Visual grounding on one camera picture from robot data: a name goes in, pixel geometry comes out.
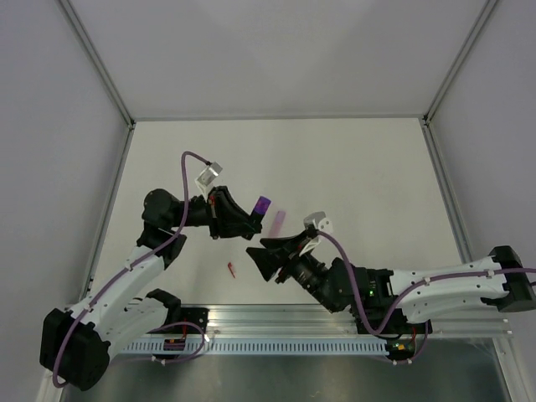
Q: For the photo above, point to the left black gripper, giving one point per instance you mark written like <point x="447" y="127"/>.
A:
<point x="227" y="219"/>

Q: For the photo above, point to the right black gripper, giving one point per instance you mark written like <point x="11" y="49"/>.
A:
<point x="269" y="260"/>

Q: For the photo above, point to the pink marker pen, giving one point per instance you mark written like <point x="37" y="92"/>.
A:
<point x="277" y="224"/>

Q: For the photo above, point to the purple highlighter cap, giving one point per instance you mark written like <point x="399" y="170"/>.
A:
<point x="262" y="205"/>

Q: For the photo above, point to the black purple highlighter pen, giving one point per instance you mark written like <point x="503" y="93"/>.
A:
<point x="256" y="219"/>

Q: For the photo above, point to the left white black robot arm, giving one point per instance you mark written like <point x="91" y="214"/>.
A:
<point x="79" y="343"/>

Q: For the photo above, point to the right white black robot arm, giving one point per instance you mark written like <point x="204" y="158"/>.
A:
<point x="389" y="301"/>

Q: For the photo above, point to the red pen cap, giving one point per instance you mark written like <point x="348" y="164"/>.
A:
<point x="231" y="269"/>

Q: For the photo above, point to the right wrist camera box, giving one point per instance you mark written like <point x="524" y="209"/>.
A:
<point x="319" y="221"/>

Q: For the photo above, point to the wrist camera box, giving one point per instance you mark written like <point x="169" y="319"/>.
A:
<point x="319" y="221"/>
<point x="205" y="180"/>

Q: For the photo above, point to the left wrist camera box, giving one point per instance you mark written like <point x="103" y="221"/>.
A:
<point x="205" y="180"/>

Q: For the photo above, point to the aluminium front rail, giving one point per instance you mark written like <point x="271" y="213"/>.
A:
<point x="308" y="321"/>

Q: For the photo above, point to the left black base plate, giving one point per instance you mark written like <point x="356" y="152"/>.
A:
<point x="195" y="315"/>

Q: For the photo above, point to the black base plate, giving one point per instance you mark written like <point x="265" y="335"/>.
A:
<point x="397" y="324"/>
<point x="195" y="315"/>

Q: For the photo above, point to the white slotted cable duct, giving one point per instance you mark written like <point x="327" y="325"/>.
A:
<point x="256" y="346"/>

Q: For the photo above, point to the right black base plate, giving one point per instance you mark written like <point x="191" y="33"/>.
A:
<point x="397" y="324"/>

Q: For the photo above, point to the left aluminium frame post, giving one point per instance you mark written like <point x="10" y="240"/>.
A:
<point x="81" y="33"/>

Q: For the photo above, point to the aluminium frame post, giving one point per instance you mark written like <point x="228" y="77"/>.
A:
<point x="81" y="33"/>
<point x="488" y="9"/>

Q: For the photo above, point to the right aluminium frame post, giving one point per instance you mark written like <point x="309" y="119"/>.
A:
<point x="488" y="9"/>

